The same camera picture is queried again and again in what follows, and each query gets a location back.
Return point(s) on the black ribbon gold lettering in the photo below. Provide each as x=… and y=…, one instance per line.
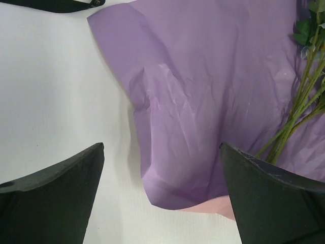
x=56, y=6

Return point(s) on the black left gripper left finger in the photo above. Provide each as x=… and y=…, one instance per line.
x=52, y=205

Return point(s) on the blue artificial flower stem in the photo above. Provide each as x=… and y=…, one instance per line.
x=309, y=98

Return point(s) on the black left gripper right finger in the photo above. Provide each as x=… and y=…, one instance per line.
x=270, y=204

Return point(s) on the pink paper flower bouquet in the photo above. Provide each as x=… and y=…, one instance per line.
x=200, y=73

